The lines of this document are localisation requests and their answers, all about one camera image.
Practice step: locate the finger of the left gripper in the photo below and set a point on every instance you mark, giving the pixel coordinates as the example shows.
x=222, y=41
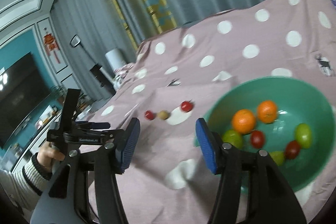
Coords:
x=92, y=125
x=110, y=136

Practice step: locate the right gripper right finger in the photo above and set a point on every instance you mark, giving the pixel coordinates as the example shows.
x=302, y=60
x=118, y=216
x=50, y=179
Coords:
x=270, y=197

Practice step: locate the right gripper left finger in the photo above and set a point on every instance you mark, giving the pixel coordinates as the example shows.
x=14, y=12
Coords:
x=65, y=199

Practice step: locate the large red tomato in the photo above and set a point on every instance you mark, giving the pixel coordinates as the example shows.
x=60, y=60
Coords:
x=292, y=150

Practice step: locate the green oval fruit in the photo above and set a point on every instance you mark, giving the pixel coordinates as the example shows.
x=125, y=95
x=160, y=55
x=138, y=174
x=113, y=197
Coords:
x=303, y=135

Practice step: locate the large orange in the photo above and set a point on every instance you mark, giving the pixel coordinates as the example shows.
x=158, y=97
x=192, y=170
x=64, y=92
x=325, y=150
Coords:
x=243, y=121

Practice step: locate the striped left sleeve forearm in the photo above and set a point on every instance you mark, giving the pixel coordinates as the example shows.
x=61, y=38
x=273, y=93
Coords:
x=27, y=185

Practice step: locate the person's left hand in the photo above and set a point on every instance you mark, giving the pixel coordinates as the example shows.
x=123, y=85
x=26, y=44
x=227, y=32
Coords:
x=47, y=155

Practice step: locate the white tv cabinet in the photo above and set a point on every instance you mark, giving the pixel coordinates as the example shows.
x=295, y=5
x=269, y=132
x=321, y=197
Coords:
x=18, y=156

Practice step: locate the potted plant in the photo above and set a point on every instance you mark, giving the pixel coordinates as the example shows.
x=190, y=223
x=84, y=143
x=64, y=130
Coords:
x=58, y=93

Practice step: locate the small red tomato left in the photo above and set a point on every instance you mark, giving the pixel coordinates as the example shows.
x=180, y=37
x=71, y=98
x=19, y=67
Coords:
x=149, y=115

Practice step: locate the small red tomato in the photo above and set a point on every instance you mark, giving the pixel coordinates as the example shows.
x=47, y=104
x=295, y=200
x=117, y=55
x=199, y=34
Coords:
x=149, y=115
x=187, y=106

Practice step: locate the small beige round fruit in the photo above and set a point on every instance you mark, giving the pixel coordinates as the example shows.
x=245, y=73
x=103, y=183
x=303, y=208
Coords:
x=163, y=114

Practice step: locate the pile of clothes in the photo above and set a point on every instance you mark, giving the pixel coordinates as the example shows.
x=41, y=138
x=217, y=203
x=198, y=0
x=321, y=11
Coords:
x=120, y=74

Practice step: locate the black television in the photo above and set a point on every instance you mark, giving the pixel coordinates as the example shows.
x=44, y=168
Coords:
x=22, y=90

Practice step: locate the white cylinder lamp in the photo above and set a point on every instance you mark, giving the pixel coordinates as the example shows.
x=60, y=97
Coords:
x=115, y=59

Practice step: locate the green plastic bowl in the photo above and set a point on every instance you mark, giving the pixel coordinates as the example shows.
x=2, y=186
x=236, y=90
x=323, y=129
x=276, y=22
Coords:
x=297, y=102

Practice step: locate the small red tomato right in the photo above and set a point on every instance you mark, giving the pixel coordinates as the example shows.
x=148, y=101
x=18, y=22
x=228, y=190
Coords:
x=187, y=106

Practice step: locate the red chinese knot ornament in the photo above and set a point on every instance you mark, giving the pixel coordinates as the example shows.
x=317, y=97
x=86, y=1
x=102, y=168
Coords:
x=51, y=45

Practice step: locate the pink polka dot cloth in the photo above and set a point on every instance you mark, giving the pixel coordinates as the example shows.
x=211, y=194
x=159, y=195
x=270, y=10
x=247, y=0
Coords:
x=167, y=181

